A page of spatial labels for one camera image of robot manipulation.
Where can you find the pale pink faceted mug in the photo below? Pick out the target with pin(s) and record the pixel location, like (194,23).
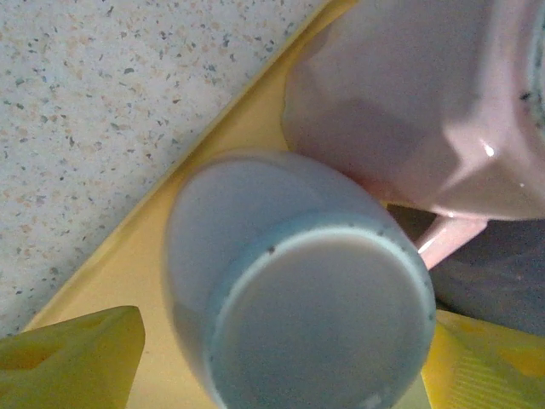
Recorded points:
(404,106)

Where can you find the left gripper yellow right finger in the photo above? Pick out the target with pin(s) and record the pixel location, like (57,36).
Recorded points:
(489,370)

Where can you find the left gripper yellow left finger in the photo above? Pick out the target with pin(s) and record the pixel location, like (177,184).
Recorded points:
(64,366)

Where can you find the yellow plastic tray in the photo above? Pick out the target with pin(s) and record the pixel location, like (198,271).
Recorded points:
(140,255)

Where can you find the blue mug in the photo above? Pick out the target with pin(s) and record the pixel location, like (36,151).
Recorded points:
(298,319)

